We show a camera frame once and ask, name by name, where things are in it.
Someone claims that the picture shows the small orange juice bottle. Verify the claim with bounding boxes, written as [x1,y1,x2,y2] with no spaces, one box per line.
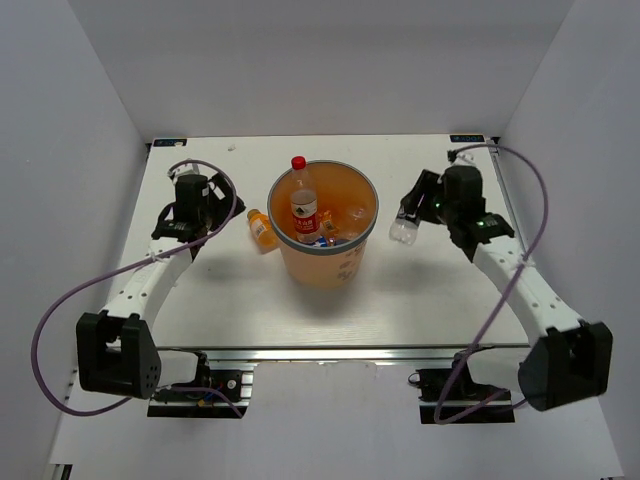
[247,209,278,253]

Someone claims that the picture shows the crushed bottle inside bin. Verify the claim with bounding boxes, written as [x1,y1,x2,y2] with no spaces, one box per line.
[303,236,349,248]

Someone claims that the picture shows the blue table sticker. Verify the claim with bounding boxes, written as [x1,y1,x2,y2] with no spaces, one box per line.
[152,138,187,148]
[449,134,485,143]

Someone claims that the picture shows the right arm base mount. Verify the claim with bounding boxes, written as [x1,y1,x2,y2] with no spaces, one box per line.
[407,352,515,425]

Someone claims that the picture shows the left blue table sticker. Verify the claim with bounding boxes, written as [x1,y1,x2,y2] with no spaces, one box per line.
[152,138,187,148]

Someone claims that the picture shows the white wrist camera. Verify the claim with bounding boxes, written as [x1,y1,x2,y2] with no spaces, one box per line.
[167,159,200,184]
[447,150,476,167]

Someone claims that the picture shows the right blue table sticker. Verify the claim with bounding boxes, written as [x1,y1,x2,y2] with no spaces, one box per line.
[449,134,485,143]

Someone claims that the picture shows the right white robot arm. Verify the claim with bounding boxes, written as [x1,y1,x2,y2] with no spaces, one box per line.
[392,165,613,411]

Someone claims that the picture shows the clear bottle blue label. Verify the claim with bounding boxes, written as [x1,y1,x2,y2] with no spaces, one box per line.
[339,204,375,241]

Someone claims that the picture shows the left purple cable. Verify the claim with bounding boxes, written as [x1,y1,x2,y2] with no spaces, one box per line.
[30,159,249,419]

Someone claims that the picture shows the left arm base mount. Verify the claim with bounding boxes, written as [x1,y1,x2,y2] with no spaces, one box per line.
[147,348,255,419]

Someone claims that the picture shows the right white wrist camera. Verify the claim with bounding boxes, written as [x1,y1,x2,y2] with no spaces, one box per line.
[447,150,476,167]

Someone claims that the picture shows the orange juice bottle wide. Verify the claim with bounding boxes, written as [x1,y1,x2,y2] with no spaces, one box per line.
[318,210,340,237]

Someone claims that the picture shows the orange plastic bin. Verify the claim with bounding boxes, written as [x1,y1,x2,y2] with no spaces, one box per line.
[267,160,379,288]

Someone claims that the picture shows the aluminium table rail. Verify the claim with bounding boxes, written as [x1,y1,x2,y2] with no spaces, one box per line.
[154,344,531,364]

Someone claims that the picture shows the clear bottle black cap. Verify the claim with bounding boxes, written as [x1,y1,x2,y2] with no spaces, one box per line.
[389,208,421,246]

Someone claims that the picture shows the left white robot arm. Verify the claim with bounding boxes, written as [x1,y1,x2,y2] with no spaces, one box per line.
[76,171,244,399]

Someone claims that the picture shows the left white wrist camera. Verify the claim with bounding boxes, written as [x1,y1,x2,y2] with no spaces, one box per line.
[167,159,200,184]

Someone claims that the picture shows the clear bottle red label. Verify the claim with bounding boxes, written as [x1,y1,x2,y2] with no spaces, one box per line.
[290,156,321,244]

